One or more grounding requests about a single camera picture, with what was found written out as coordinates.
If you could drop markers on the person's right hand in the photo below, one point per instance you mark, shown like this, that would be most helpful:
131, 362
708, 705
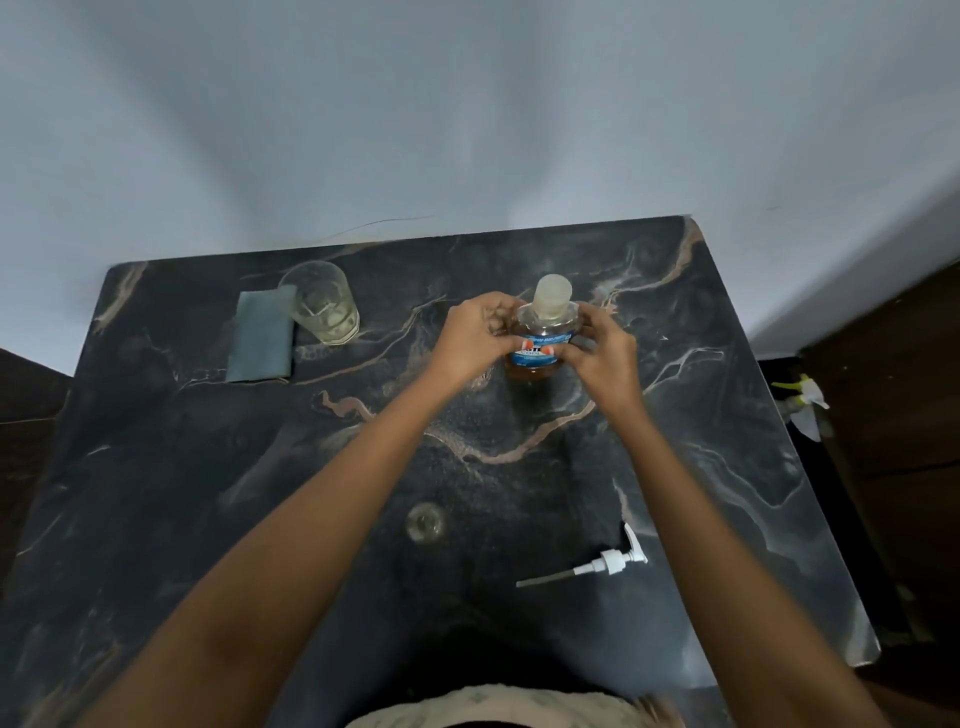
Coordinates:
607, 367

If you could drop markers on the person's left hand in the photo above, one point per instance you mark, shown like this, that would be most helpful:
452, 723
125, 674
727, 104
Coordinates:
472, 341

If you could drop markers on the mouthwash bottle with blue label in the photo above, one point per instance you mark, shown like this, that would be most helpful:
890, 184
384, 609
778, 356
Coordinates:
541, 334

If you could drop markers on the translucent mouthwash bottle cap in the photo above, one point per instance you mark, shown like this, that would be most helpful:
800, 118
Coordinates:
552, 296

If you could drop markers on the small clear pump bottle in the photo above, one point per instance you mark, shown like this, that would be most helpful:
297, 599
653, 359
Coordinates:
425, 523

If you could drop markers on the white pump dispenser head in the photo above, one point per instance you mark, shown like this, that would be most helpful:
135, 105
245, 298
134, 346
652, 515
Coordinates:
611, 561

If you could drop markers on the person's right forearm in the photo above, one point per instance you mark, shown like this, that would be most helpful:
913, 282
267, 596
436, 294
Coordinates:
742, 585

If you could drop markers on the person's left forearm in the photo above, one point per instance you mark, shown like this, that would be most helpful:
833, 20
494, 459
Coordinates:
277, 570

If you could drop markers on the trigger spray bottle, yellow nozzle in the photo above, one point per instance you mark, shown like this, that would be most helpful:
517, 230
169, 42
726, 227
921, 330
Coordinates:
804, 401

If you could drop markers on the clear drinking glass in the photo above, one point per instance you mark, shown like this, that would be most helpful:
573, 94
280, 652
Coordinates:
324, 307

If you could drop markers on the grey-blue folded cloth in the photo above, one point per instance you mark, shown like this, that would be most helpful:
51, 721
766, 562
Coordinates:
260, 337

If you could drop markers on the dark wooden cabinet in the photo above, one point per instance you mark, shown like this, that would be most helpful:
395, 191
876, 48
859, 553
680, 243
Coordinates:
892, 450

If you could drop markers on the black marble table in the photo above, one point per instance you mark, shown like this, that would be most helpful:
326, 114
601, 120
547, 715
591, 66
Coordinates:
187, 487

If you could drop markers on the beige patterned clothing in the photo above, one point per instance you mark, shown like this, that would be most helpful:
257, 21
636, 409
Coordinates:
517, 709

